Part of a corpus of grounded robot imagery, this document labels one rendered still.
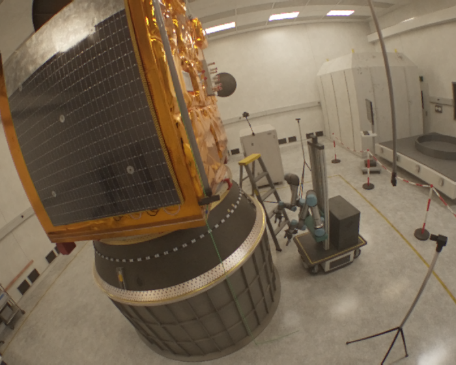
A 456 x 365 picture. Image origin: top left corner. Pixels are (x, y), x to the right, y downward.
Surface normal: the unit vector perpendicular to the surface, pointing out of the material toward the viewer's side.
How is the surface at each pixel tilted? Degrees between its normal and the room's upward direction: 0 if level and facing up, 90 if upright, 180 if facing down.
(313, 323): 0
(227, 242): 62
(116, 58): 90
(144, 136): 90
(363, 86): 90
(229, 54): 90
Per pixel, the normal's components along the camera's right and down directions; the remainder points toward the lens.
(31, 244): 0.97, -0.21
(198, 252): 0.34, -0.25
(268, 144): -0.05, 0.37
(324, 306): -0.25, -0.90
